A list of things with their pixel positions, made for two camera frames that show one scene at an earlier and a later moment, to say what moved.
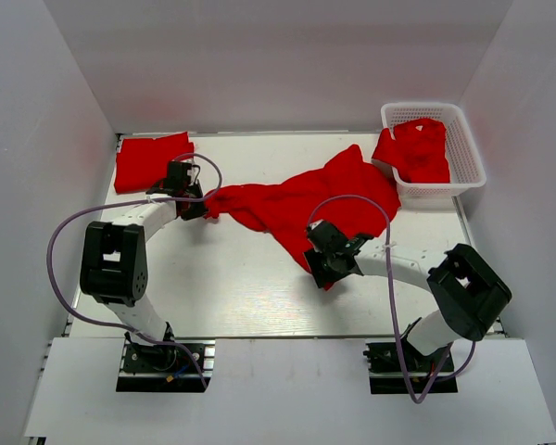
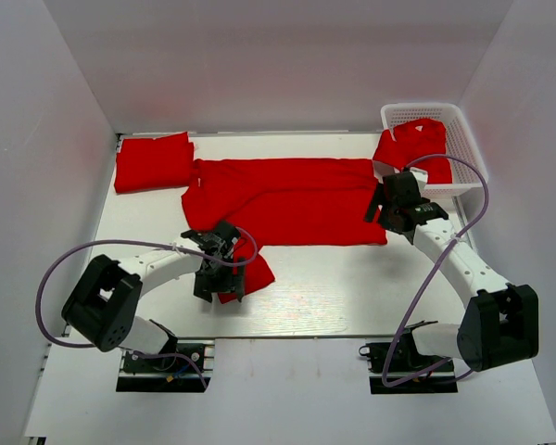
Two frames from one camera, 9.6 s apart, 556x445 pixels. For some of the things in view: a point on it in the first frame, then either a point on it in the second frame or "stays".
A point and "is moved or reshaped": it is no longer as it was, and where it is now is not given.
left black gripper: (198, 210) → (204, 286)
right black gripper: (314, 260) → (373, 208)
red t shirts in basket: (418, 149) stays
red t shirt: (346, 193) is moved or reshaped
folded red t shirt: (142, 161) stays
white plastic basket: (466, 169) stays
